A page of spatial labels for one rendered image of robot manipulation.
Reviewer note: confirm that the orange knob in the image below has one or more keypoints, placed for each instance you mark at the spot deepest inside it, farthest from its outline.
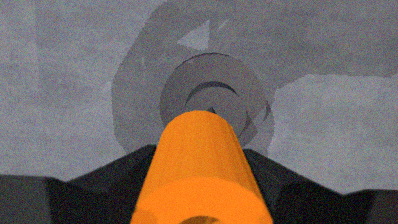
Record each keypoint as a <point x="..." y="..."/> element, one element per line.
<point x="200" y="175"/>

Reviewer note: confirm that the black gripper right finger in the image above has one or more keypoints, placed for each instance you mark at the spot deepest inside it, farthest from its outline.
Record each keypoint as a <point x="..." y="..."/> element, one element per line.
<point x="293" y="199"/>

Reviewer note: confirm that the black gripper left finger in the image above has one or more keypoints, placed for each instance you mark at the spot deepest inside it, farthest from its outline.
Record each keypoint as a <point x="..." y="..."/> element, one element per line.
<point x="107" y="195"/>

